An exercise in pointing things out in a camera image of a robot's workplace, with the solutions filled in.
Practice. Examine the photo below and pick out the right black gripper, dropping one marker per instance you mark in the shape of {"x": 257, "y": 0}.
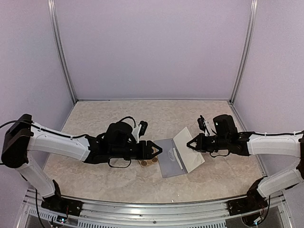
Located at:
{"x": 200, "y": 147}

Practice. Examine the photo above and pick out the right aluminium frame post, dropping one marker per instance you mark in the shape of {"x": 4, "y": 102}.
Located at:
{"x": 245, "y": 51}

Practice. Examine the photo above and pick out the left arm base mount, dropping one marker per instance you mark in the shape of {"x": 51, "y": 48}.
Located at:
{"x": 62, "y": 205}

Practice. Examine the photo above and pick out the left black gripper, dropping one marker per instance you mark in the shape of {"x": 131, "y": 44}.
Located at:
{"x": 146, "y": 146}

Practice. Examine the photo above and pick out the aluminium frame post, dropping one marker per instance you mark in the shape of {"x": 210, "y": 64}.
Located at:
{"x": 245, "y": 51}
{"x": 60, "y": 50}

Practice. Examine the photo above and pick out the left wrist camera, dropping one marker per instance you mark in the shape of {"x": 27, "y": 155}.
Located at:
{"x": 139, "y": 130}

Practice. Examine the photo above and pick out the brown sticker sheet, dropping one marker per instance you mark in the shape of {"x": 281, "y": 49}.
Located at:
{"x": 146, "y": 163}

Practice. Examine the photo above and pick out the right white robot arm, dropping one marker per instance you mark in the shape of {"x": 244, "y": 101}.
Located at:
{"x": 227, "y": 137}

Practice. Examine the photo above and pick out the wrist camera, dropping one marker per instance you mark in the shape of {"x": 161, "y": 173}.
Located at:
{"x": 203, "y": 125}
{"x": 139, "y": 130}

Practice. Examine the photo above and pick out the grey envelope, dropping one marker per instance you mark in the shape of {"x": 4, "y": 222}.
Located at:
{"x": 167, "y": 162}

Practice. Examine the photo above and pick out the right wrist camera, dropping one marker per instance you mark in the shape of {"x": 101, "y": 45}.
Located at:
{"x": 203, "y": 125}

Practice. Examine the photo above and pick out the front aluminium rail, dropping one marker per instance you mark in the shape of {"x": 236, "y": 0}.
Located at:
{"x": 201, "y": 214}

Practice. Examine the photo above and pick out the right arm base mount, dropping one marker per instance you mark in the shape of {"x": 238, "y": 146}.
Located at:
{"x": 247, "y": 204}

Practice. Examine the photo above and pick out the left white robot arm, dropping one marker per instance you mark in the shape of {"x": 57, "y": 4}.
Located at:
{"x": 120, "y": 141}

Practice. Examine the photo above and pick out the beige letter sheet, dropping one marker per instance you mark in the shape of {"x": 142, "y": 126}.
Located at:
{"x": 177, "y": 158}

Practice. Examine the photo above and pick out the left aluminium frame post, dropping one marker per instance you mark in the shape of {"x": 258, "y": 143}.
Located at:
{"x": 60, "y": 50}

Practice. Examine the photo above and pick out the ornate bordered letter sheet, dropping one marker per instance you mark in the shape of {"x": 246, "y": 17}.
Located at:
{"x": 190, "y": 158}

